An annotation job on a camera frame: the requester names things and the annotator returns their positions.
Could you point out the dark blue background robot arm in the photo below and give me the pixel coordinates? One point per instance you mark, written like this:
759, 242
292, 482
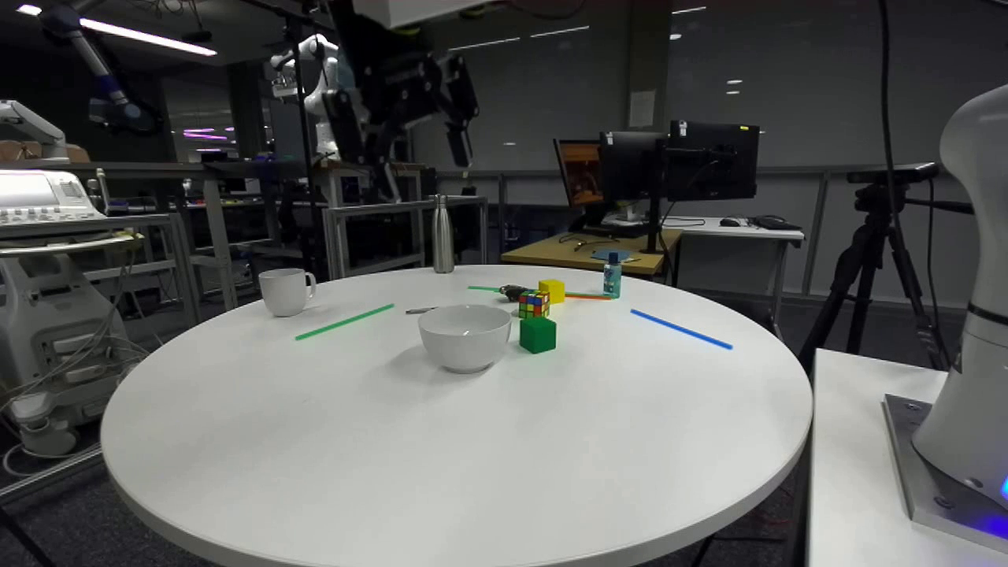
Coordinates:
100, 74

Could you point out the white mug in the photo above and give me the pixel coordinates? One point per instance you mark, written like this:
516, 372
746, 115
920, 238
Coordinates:
283, 290

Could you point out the long blue straw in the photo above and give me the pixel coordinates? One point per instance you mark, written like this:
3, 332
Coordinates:
681, 328

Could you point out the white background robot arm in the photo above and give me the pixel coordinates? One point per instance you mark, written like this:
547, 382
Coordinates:
321, 95

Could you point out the short green straw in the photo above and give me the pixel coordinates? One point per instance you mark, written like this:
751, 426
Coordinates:
488, 286

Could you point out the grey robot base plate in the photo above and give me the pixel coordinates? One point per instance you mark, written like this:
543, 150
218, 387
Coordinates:
931, 472

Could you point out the wooden desk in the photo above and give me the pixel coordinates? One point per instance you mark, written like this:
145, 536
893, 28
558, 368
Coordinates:
572, 254

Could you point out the green cube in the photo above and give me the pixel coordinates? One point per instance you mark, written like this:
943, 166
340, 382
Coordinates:
541, 335

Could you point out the white medical machine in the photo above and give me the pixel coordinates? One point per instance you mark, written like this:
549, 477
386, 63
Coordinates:
53, 315

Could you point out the white ceramic bowl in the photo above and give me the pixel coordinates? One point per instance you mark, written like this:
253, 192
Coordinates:
465, 340

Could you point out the black camera tripod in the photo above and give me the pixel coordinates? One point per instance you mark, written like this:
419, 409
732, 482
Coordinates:
872, 254

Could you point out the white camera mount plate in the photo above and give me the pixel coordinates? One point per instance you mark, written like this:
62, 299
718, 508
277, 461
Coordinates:
419, 9

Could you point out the yellow cube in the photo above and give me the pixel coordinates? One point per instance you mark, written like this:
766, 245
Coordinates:
554, 290

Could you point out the black computer monitor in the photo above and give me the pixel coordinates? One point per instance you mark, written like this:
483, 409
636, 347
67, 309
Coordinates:
714, 160
631, 166

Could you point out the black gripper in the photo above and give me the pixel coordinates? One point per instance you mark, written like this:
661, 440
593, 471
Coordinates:
419, 88

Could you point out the long green straw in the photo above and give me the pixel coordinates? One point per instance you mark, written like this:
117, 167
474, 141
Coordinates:
344, 323

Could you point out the monitor with orange screen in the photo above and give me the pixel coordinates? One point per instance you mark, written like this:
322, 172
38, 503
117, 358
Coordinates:
580, 175

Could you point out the steel water bottle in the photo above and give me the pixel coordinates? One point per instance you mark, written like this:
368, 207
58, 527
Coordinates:
444, 238

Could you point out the blue sanitizer bottle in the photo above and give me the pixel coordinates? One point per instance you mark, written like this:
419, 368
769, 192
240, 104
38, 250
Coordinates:
614, 277

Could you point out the white paper on wall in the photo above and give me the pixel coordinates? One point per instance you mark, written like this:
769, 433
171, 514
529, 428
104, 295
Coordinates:
644, 108

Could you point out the white office desk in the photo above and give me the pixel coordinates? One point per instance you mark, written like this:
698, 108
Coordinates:
736, 231

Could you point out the ceiling light strip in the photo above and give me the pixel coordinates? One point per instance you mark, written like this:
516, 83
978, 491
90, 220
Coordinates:
138, 36

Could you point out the orange straw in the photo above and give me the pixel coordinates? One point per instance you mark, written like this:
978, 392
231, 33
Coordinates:
588, 297

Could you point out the multicolour puzzle cube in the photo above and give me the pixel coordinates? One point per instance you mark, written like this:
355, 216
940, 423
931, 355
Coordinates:
530, 304

